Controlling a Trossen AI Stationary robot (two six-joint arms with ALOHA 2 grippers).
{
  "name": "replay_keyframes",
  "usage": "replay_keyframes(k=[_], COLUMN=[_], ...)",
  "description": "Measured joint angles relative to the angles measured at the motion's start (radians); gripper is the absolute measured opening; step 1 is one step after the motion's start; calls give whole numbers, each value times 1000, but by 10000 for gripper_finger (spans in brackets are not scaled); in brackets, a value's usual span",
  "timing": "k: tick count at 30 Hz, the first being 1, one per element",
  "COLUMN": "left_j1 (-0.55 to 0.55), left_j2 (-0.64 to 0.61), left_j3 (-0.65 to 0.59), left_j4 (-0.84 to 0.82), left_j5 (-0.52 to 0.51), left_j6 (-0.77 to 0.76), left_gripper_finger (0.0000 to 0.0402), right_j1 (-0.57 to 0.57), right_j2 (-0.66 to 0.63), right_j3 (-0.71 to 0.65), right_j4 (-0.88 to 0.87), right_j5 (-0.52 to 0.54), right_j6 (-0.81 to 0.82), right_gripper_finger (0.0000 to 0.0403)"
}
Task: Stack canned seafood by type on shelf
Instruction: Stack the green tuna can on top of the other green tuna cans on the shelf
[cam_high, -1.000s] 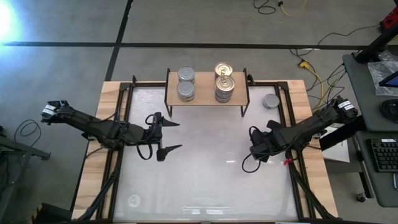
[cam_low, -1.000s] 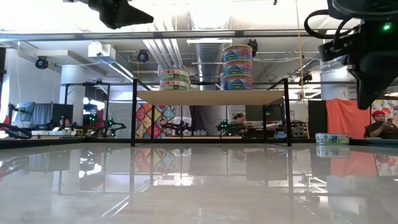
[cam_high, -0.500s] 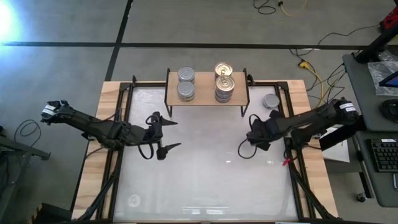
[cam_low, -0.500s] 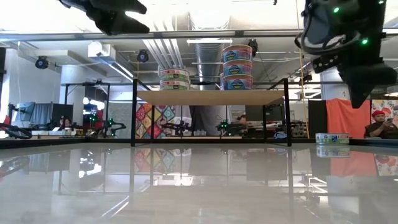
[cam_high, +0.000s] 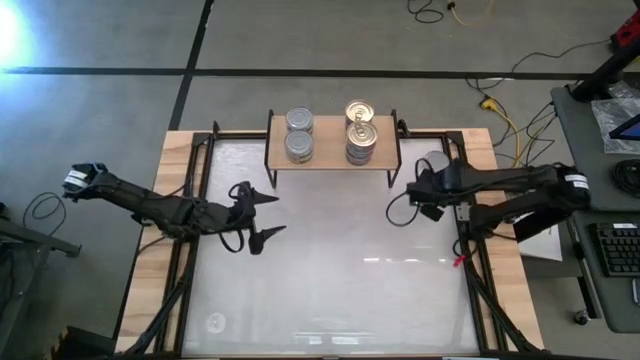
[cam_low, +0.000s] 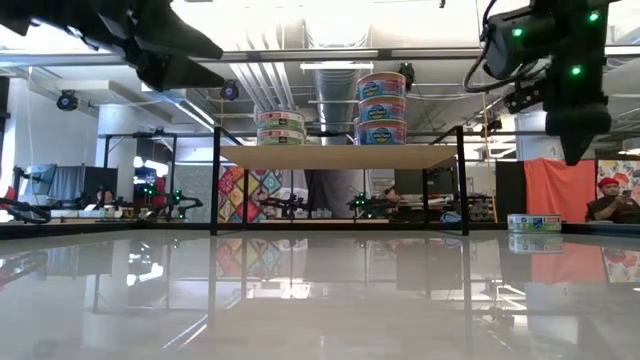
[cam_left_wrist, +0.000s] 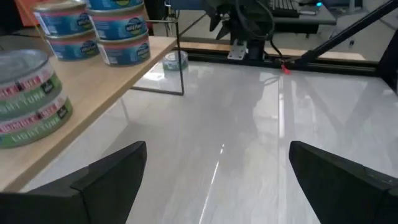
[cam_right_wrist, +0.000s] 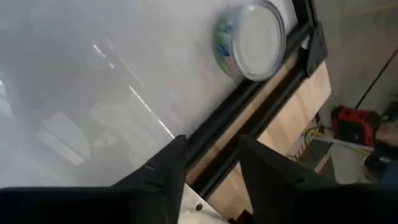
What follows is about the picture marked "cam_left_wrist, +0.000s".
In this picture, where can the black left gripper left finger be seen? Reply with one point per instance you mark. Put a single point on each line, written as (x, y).
(77, 199)

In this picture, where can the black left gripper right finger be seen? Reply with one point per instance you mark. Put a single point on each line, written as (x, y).
(348, 196)

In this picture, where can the green light tuna can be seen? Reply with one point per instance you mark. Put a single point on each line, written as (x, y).
(28, 93)
(34, 130)
(174, 62)

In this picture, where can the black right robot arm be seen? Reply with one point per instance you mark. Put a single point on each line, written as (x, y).
(248, 18)

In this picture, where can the small red tag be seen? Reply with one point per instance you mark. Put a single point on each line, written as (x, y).
(285, 70)

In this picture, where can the black diagonal strut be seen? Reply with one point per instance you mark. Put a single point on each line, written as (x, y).
(342, 34)

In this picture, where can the grey desk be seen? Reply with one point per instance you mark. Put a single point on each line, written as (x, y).
(317, 20)

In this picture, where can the black keyboard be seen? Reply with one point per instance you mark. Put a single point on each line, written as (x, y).
(284, 6)

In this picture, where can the wooden shelf black metal frame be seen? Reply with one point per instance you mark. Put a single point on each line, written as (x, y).
(93, 87)

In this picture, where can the black aluminium table frame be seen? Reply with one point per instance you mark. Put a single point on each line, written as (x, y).
(326, 67)

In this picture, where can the white metal base bracket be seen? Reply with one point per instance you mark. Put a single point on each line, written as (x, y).
(237, 51)

